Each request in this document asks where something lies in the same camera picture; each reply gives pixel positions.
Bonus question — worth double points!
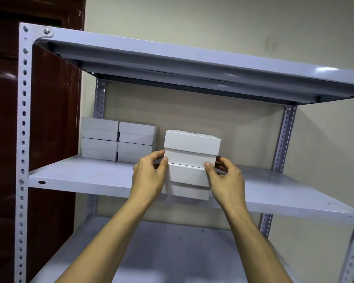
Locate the person's left hand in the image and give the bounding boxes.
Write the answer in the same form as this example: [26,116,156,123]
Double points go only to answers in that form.
[130,149,169,207]

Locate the person's right hand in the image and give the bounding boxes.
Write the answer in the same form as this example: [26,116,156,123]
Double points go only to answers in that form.
[204,156,247,213]

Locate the small white logo box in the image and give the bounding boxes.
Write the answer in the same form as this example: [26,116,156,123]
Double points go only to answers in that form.
[162,163,211,201]
[118,121,158,146]
[163,129,221,170]
[81,138,119,162]
[81,117,120,142]
[117,142,154,164]

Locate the white metal shelving rack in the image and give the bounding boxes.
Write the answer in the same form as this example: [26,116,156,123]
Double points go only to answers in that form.
[15,22,354,283]

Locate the person's right forearm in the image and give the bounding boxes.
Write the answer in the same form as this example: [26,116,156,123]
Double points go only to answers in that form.
[227,203,292,283]

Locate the person's left forearm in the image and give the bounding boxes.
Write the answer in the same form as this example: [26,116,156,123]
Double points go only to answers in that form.
[56,197,154,283]

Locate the dark wooden door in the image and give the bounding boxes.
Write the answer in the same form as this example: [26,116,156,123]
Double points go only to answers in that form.
[0,0,86,283]

